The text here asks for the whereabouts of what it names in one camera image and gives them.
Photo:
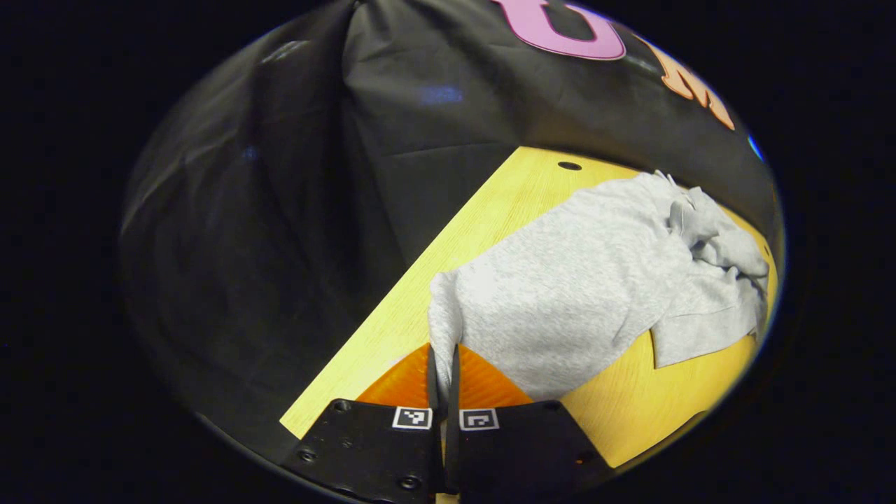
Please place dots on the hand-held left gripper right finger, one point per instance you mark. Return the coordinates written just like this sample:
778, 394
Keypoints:
518, 455

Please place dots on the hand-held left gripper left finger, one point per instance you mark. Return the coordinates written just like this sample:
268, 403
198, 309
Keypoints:
364, 455

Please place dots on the grey zip-neck sweatshirt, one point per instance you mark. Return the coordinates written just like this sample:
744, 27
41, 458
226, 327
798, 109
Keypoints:
560, 294

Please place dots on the black backdrop cloth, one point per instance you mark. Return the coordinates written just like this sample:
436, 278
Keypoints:
315, 210

